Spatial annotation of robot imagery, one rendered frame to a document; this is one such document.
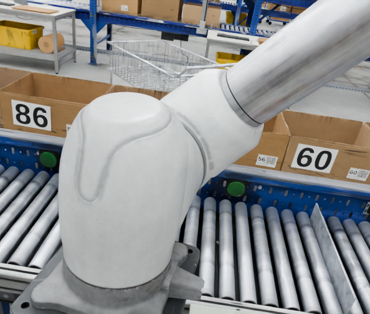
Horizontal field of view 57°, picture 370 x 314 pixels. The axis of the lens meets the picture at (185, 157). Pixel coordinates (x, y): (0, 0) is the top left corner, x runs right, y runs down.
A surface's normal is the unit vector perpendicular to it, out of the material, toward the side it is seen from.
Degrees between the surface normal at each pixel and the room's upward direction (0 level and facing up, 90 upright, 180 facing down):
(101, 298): 82
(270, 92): 97
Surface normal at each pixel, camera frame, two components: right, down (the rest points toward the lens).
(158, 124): 0.66, -0.27
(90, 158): -0.38, 0.03
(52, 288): -0.08, -0.80
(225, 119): 0.15, 0.08
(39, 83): -0.07, 0.48
